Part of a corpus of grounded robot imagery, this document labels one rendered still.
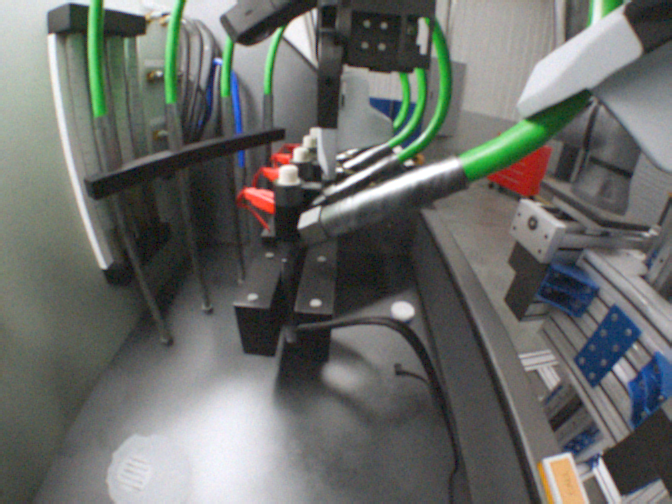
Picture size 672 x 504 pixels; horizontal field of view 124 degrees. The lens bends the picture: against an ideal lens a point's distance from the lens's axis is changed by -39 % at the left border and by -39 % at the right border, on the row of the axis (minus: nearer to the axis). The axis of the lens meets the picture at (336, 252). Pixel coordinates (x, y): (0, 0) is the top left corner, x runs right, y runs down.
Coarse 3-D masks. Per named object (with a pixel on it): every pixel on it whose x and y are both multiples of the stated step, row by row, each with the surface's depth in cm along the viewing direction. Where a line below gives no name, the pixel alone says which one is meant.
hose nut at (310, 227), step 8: (320, 208) 16; (304, 216) 17; (312, 216) 16; (320, 216) 16; (304, 224) 16; (312, 224) 16; (320, 224) 16; (304, 232) 17; (312, 232) 16; (320, 232) 16; (304, 240) 17; (312, 240) 17; (320, 240) 16; (328, 240) 17
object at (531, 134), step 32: (96, 0) 15; (608, 0) 6; (96, 32) 17; (96, 64) 19; (96, 96) 20; (576, 96) 8; (512, 128) 10; (544, 128) 9; (480, 160) 11; (512, 160) 11
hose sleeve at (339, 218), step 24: (432, 168) 12; (456, 168) 12; (360, 192) 15; (384, 192) 14; (408, 192) 13; (432, 192) 13; (456, 192) 12; (336, 216) 15; (360, 216) 15; (384, 216) 14
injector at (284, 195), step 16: (288, 192) 25; (288, 208) 26; (288, 224) 27; (288, 240) 28; (288, 256) 29; (288, 272) 30; (288, 288) 31; (288, 304) 33; (288, 320) 34; (288, 336) 36
